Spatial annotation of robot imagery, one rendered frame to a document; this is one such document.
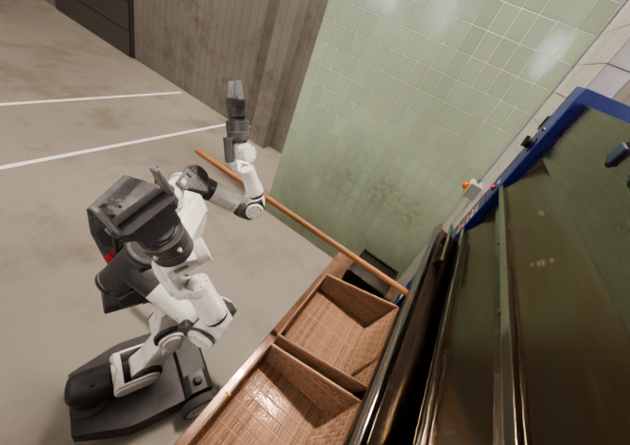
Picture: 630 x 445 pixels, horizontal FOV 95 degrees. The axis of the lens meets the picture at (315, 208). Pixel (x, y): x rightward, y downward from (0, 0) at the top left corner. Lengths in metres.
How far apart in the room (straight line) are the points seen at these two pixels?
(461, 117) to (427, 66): 0.42
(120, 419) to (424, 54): 2.75
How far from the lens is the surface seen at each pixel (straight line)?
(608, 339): 0.64
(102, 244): 1.16
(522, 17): 2.32
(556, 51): 2.32
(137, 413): 2.02
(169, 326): 1.60
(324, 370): 1.58
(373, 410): 0.80
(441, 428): 0.80
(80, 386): 1.91
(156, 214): 0.59
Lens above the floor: 2.10
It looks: 35 degrees down
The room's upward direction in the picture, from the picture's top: 24 degrees clockwise
